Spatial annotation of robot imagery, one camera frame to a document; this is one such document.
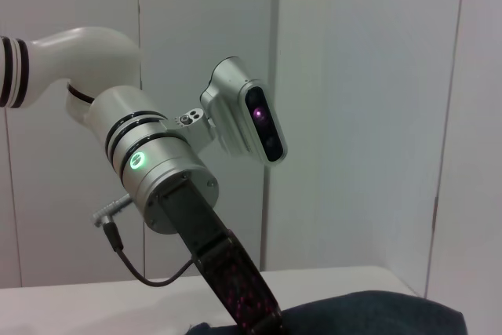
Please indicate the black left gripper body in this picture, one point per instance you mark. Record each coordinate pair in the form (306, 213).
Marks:
(219, 256)

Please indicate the dark teal insulated lunch bag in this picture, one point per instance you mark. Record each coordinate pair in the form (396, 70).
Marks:
(372, 311)

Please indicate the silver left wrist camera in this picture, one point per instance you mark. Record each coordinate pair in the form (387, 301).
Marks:
(243, 115)

